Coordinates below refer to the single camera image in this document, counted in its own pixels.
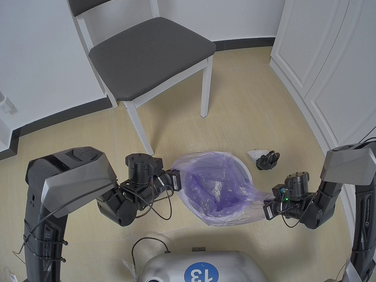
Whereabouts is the white wall socket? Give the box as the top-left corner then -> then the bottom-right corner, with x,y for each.
0,91 -> 18,116

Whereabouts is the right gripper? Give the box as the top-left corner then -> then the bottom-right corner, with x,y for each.
262,199 -> 294,221

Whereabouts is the black plastic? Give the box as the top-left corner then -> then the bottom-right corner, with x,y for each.
256,150 -> 280,171

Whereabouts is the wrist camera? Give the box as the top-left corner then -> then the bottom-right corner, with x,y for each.
272,184 -> 288,198
151,157 -> 164,175

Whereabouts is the purple plastic bag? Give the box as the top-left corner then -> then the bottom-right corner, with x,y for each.
171,151 -> 275,226

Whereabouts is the white wardrobe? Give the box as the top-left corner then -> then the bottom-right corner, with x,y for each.
269,0 -> 376,261

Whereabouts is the white chair with grey cushions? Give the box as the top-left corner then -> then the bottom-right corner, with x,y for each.
62,0 -> 217,155

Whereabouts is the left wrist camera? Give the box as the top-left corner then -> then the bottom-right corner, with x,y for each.
151,157 -> 164,175

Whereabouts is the white trash bin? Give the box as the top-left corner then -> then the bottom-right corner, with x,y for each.
176,152 -> 253,221

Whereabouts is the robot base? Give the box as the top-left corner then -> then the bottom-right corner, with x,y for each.
140,250 -> 269,282

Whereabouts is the black cable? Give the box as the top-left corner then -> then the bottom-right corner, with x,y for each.
136,184 -> 174,220
336,262 -> 349,282
131,237 -> 172,275
281,213 -> 303,229

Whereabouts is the white paper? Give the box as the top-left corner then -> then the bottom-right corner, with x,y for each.
247,149 -> 268,161

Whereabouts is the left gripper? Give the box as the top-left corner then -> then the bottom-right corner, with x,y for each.
153,170 -> 182,198

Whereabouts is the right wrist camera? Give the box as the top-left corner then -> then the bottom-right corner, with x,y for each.
272,184 -> 288,198

